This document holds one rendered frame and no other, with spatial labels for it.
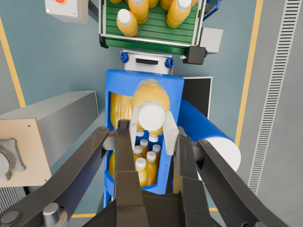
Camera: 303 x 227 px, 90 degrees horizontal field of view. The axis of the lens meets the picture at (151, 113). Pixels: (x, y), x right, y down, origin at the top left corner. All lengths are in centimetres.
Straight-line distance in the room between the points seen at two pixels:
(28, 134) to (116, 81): 57
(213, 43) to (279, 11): 135
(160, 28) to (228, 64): 122
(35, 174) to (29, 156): 11
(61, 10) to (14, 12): 149
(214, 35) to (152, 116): 73
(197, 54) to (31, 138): 85
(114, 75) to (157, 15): 41
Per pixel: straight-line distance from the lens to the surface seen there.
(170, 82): 47
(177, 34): 80
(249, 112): 213
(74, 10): 64
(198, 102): 166
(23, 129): 92
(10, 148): 98
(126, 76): 45
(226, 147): 83
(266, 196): 300
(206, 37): 87
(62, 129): 117
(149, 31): 79
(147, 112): 21
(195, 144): 16
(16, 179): 111
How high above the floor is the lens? 167
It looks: 72 degrees down
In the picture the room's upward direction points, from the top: 174 degrees clockwise
